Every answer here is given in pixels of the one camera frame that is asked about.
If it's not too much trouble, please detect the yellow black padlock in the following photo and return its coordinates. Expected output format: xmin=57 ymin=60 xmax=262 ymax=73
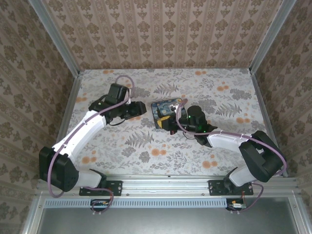
xmin=157 ymin=116 xmax=171 ymax=129

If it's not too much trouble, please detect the starry night print tray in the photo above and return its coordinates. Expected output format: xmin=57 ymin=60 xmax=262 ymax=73
xmin=150 ymin=97 xmax=189 ymax=129

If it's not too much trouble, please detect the small left circuit board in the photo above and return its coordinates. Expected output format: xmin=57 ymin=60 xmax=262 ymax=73
xmin=91 ymin=199 xmax=113 ymax=212

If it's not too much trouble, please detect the small circuit board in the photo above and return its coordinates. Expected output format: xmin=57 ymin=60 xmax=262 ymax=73
xmin=226 ymin=198 xmax=247 ymax=211
xmin=91 ymin=199 xmax=113 ymax=212

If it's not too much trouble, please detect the grey metal lower panel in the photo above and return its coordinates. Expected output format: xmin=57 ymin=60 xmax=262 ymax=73
xmin=36 ymin=207 xmax=301 ymax=234

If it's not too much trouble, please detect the small right circuit board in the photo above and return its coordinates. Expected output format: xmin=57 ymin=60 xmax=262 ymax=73
xmin=226 ymin=198 xmax=247 ymax=211

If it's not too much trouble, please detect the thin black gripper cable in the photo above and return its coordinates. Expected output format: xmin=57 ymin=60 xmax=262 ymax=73
xmin=108 ymin=118 xmax=129 ymax=127

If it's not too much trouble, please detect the aluminium table side rail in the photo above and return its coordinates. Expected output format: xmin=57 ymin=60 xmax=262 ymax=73
xmin=56 ymin=72 xmax=85 ymax=147
xmin=251 ymin=69 xmax=290 ymax=177

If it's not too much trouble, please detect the aluminium front frame rail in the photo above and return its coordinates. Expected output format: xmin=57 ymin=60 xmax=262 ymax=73
xmin=35 ymin=174 xmax=302 ymax=197

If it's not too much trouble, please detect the grey slotted cable duct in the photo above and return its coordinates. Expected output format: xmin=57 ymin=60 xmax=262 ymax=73
xmin=44 ymin=197 xmax=229 ymax=209

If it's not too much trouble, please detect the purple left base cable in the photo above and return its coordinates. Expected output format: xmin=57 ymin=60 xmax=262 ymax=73
xmin=81 ymin=185 xmax=115 ymax=216

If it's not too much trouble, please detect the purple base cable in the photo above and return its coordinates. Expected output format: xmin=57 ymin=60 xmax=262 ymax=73
xmin=81 ymin=185 xmax=115 ymax=216
xmin=230 ymin=182 xmax=264 ymax=215

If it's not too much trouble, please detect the aluminium frame corner post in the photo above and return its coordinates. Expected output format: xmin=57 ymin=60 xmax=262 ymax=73
xmin=249 ymin=0 xmax=298 ymax=74
xmin=28 ymin=0 xmax=81 ymax=77

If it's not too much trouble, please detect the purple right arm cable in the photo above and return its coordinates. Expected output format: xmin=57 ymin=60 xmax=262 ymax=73
xmin=175 ymin=98 xmax=288 ymax=177

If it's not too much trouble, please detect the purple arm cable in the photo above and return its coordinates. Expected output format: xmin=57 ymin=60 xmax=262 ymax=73
xmin=175 ymin=98 xmax=288 ymax=177
xmin=48 ymin=75 xmax=136 ymax=198

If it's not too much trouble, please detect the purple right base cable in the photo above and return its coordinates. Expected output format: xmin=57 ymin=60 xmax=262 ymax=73
xmin=230 ymin=182 xmax=264 ymax=215

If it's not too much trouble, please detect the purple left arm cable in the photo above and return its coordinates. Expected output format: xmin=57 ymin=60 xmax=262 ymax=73
xmin=48 ymin=75 xmax=136 ymax=198

